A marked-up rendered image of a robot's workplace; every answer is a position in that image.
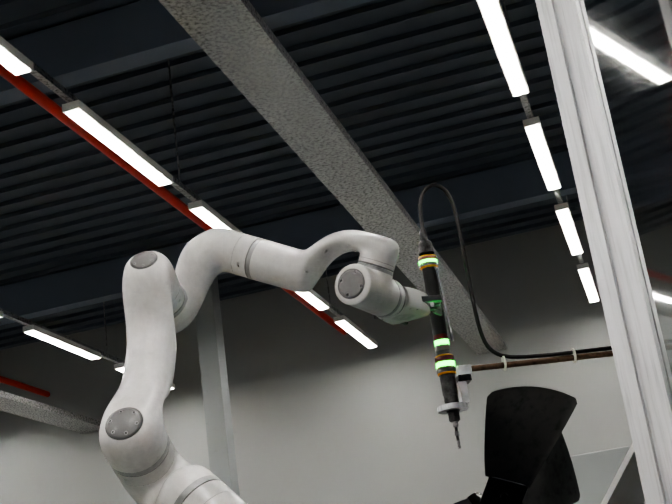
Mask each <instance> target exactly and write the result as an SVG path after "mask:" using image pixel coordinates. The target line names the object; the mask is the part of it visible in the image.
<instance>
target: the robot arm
mask: <svg viewBox="0 0 672 504"><path fill-rule="evenodd" d="M347 252H359V253H360V256H359V260H358V263H357V264H350V265H348V266H346V267H344V268H343V269H342V270H341V271H340V272H339V274H338V276H337V278H336V281H335V292H336V295H337V297H338V298H339V300H340V301H341V302H343V303H344V304H347V305H349V306H352V307H355V308H357V309H360V310H362V311H365V312H367V313H370V314H373V317H374V319H381V320H383V321H385V322H387V323H389V324H392V325H395V324H403V325H408V321H412V320H415V319H419V318H422V317H425V316H428V315H429V314H430V311H432V313H434V314H437V315H439V316H441V315H442V310H443V306H442V304H441V302H442V295H431V296H428V295H427V294H426V293H424V292H422V291H420V290H417V289H414V288H410V287H405V286H402V285H401V284H400V283H399V282H398V281H396V280H394V279H392V278H393V273H394V270H395V266H396V263H397V260H398V256H399V246H398V244H397V243H396V242H395V241H394V240H393V239H390V238H388V237H384V236H381V235H378V234H373V233H369V232H365V231H359V230H343V231H339V232H335V233H332V234H330V235H328V236H326V237H324V238H322V239H321V240H319V241H318V242H316V243H315V244H313V245H312V246H311V247H309V248H308V249H305V250H301V249H297V248H294V247H290V246H287V245H283V244H280V243H276V242H273V241H270V240H266V239H262V238H259V237H255V236H252V235H248V234H244V233H241V232H237V231H233V230H230V229H225V228H214V229H210V230H207V231H205V232H203V233H201V234H199V235H197V236H196V237H195V238H193V239H192V240H191V241H190V242H188V243H187V245H186V246H185V247H184V249H183V250H182V252H181V254H180V256H179V259H178V262H177V266H176V270H174V268H173V266H172V264H171V262H170V261H169V260H168V258H167V257H166V256H164V255H163V254H161V253H159V252H156V251H144V252H140V253H138V254H136V255H134V256H133V257H132V258H131V259H130V260H129V261H128V262H127V264H126V266H125V269H124V273H123V281H122V293H123V304H124V312H125V321H126V332H127V349H126V357H125V366H124V373H123V378H122V382H121V385H120V387H119V389H118V391H117V392H116V394H115V395H114V397H113V399H112V400H111V402H110V403H109V405H108V407H107V409H106V411H105V413H104V415H103V418H102V421H101V424H100V430H99V442H100V447H101V450H102V452H103V454H104V456H105V458H106V460H107V461H108V463H109V465H110V466H111V468H112V470H113V471H114V473H115V474H116V476H117V478H118V479H119V481H120V482H121V484H122V486H123V487H124V488H125V490H126V491H127V492H128V494H129V495H130V496H131V497H132V498H133V499H134V500H135V501H136V502H137V503H138V504H247V503H246V502H245V501H244V500H243V499H241V498H240V497H239V496H238V495H237V494H236V493H235V492H234V491H232V490H231V489H230V488H229V487H228V486H227V485H226V484H225V483H223V482H222V481H221V480H220V479H219V478H218V477H217V476H215V475H214V474H213V473H212V472H211V471H210V470H208V469H207V468H205V467H203V466H200V465H191V464H190V463H188V462H187V461H186V460H185V459H184V458H183V457H182V456H181V455H180V454H179V452H178V451H177V450H176V448H175V447H174V445H173V443H172V441H171V440H170V438H169V436H168V434H167V432H166V430H165V427H164V422H163V414H162V409H163V403H164V400H165V399H166V398H167V396H168V395H169V393H170V391H171V388H172V384H173V379H174V372H175V362H176V333H178V332H180V331H182V330H183V329H185V328H186V327H187V326H188V325H189V324H190V323H191V322H192V321H193V320H194V318H195V317H196V315H197V314H198V312H199V310H200V308H201V306H202V304H203V302H204V299H205V297H206V295H207V293H208V290H209V288H210V286H211V285H212V283H213V281H214V279H215V278H216V277H217V276H218V275H219V274H220V273H223V272H228V273H231V274H235V275H238V276H242V277H245V278H248V279H252V280H255V281H259V282H262V283H266V284H270V285H273V286H277V287H280V288H284V289H287V290H291V291H295V292H299V293H306V292H309V291H310V290H312V289H313V288H314V286H315V285H316V284H317V282H318V280H319V279H320V277H321V276H322V274H323V273H324V271H325V270H326V269H327V267H328V266H329V265H330V264H331V263H332V262H333V261H334V260H335V259H336V258H337V257H339V256H340V255H342V254H344V253H347ZM428 303H430V305H431V307H429V306H428Z"/></svg>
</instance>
